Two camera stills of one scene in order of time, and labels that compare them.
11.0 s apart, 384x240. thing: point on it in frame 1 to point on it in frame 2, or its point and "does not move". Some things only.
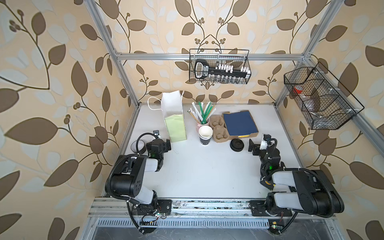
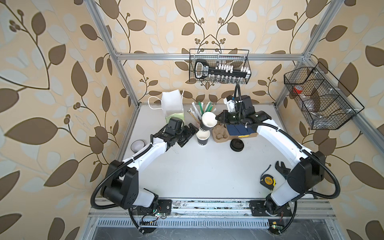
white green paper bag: x=172 y=107 does not move
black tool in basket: x=202 y=70 does not move
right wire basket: x=325 y=103 does not move
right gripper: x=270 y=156 to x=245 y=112
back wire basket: x=219 y=66 does not move
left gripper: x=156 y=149 to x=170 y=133
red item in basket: x=298 y=89 does not move
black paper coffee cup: x=205 y=133 to x=208 y=121
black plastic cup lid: x=237 y=145 does not move
